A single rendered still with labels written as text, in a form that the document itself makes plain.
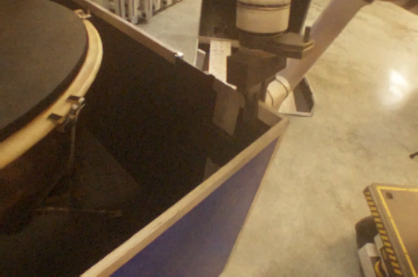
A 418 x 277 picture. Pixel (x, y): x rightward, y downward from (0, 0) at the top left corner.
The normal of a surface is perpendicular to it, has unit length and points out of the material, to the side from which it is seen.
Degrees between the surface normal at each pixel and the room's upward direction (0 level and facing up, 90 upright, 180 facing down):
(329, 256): 0
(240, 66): 90
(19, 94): 0
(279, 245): 0
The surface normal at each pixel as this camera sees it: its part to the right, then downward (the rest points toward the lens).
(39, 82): 0.11, -0.74
